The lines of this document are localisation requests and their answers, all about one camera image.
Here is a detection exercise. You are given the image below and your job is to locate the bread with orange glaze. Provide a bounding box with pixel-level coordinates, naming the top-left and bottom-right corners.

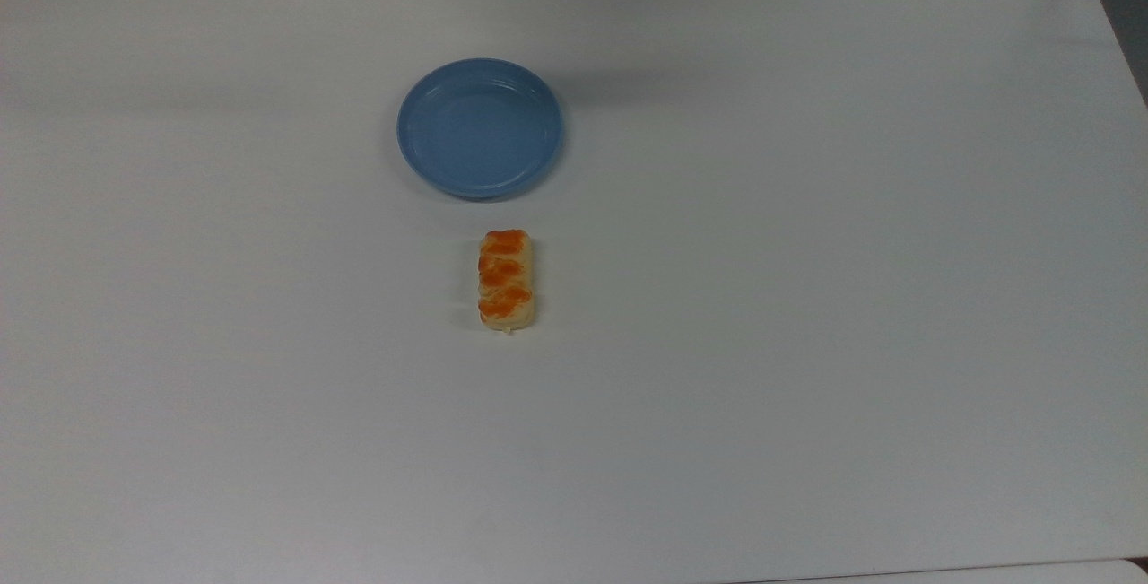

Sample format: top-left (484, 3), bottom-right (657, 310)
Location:
top-left (476, 228), bottom-right (539, 335)

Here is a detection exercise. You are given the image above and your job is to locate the blue round plate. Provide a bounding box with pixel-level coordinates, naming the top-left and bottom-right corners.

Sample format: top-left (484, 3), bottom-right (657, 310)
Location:
top-left (396, 57), bottom-right (566, 201)

